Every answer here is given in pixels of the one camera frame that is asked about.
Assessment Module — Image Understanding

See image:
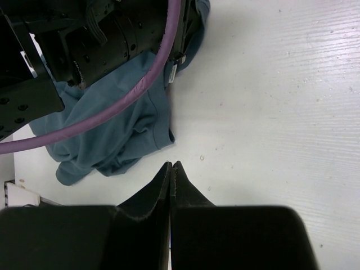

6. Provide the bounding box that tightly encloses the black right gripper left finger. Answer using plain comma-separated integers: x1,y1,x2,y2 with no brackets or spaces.
1,163,172,269

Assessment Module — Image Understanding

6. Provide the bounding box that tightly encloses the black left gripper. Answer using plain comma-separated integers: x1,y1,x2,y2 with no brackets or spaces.
1,1,65,140

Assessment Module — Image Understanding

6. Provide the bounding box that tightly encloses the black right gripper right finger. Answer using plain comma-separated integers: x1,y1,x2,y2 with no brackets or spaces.
170,162,319,269

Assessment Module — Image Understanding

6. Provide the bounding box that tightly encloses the blue t shirt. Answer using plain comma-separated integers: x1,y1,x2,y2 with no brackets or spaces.
29,1,210,186

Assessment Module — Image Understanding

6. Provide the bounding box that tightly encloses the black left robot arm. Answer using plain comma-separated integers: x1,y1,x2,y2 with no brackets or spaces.
1,1,168,139

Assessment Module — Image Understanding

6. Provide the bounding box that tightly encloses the white box under table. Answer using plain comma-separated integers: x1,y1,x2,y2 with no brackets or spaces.
3,181,67,209

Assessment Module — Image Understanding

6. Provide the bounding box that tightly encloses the purple cable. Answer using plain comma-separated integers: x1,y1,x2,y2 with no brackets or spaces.
0,0,187,155

